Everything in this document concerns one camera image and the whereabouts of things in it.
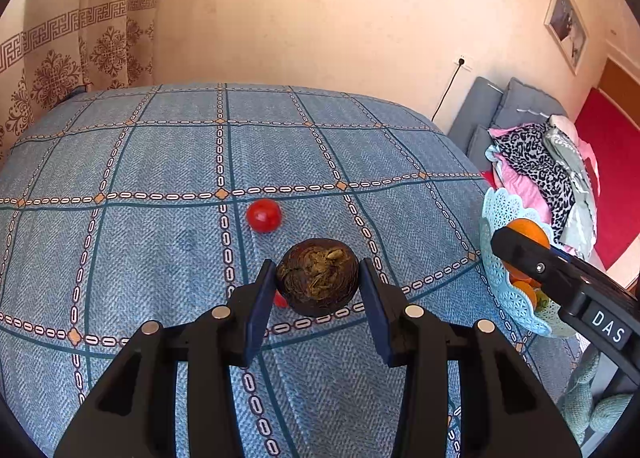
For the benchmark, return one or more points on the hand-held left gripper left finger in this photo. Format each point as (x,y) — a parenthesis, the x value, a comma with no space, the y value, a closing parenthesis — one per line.
(262,308)

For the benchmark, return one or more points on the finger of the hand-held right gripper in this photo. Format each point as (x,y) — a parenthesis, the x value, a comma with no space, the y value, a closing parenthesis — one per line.
(530,258)

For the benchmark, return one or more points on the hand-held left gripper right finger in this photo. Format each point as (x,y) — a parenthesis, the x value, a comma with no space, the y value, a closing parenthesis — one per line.
(375,308)

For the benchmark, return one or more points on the orange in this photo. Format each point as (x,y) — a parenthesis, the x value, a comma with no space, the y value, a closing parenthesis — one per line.
(524,290)
(527,230)
(511,269)

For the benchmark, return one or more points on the light blue plastic lattice basket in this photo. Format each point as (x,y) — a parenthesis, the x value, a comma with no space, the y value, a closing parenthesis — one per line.
(497,210)

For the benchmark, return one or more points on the dark brown round fruit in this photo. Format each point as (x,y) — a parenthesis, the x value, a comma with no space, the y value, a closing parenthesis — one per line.
(317,273)

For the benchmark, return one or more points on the small red tomato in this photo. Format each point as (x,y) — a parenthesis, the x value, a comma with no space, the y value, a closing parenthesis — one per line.
(280,300)

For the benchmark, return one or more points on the teal textured cloth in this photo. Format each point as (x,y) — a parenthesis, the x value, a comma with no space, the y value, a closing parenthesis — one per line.
(580,388)

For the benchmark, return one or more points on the pile of clothes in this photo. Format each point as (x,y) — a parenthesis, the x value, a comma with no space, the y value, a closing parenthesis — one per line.
(517,183)

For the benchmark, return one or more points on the large red tomato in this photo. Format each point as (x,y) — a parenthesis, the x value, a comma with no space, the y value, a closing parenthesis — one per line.
(263,214)

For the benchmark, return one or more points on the leopard print cloth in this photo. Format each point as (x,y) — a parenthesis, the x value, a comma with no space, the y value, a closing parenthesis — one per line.
(540,163)

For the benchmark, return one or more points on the grey-green floral cloth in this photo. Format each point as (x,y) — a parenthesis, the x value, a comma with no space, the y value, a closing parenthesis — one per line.
(575,173)

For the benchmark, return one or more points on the grey cushion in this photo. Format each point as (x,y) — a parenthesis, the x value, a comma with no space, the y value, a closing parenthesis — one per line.
(530,101)
(480,144)
(475,108)

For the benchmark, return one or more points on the red rug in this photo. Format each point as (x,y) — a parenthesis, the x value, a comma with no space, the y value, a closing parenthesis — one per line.
(612,148)

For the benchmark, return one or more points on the blue patterned bedspread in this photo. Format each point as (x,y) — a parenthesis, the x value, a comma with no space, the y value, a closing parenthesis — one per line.
(150,188)

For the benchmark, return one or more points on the orange wooden panel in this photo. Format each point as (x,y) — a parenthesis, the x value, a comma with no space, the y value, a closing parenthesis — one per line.
(621,81)

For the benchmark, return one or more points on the beige patterned curtain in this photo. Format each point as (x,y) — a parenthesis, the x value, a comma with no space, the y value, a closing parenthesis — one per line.
(55,63)

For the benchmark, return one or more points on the white wall socket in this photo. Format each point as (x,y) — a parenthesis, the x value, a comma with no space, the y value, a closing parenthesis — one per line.
(462,62)

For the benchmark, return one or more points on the framed wall picture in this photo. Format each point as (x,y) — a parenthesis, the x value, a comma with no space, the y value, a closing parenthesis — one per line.
(565,23)

